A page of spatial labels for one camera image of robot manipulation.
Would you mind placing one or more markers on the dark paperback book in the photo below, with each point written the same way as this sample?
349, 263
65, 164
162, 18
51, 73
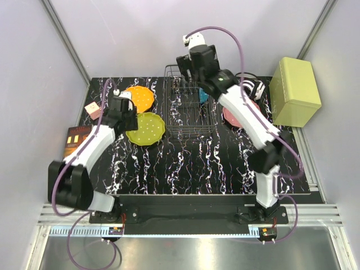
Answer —
75, 136

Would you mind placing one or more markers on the orange dotted plate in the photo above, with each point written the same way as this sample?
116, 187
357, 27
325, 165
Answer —
142, 97

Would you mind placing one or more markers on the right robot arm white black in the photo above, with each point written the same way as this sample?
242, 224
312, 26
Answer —
265, 137

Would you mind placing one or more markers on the black wire dish rack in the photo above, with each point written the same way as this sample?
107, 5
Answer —
185, 115

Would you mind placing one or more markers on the black marble pattern mat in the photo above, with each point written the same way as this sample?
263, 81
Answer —
215, 165

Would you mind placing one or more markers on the lime green box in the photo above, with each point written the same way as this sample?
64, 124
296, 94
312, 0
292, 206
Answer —
293, 92

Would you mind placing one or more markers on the pink white cube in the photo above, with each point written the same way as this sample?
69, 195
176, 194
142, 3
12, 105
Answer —
93, 110

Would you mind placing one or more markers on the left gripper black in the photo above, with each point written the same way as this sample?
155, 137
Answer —
127, 121

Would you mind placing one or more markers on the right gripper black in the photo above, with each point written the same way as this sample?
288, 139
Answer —
184, 65

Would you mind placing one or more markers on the blue dotted plate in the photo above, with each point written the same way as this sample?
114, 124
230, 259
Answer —
203, 96

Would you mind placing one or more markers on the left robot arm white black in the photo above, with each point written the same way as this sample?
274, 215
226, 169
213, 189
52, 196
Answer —
69, 181

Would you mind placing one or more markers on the pink dotted plate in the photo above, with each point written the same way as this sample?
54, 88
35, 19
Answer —
229, 117

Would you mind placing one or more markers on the lime green dotted plate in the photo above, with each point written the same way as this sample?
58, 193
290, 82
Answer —
151, 128

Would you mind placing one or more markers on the black white headphones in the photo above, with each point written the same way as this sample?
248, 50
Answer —
253, 85

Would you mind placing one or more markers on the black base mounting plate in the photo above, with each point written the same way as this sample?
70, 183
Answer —
177, 215

